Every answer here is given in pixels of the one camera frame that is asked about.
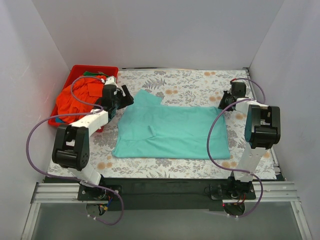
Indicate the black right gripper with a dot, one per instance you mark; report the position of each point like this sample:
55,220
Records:
226,101

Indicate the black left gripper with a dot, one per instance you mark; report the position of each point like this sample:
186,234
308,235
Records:
120,97

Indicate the teal t shirt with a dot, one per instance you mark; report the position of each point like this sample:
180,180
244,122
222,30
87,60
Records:
149,129

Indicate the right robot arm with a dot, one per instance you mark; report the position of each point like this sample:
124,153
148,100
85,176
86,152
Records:
262,128

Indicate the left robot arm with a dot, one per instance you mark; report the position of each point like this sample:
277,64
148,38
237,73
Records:
71,149

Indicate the orange t shirt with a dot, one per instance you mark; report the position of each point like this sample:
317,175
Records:
79,98

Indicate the green t shirt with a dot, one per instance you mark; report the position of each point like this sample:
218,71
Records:
94,74

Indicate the blue t shirt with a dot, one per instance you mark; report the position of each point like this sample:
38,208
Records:
58,120

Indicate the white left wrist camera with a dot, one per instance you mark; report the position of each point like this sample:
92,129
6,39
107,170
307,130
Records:
111,80

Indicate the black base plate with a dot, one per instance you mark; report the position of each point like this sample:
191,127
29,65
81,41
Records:
168,194

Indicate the aluminium frame rail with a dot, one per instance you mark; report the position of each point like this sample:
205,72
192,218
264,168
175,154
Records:
55,214

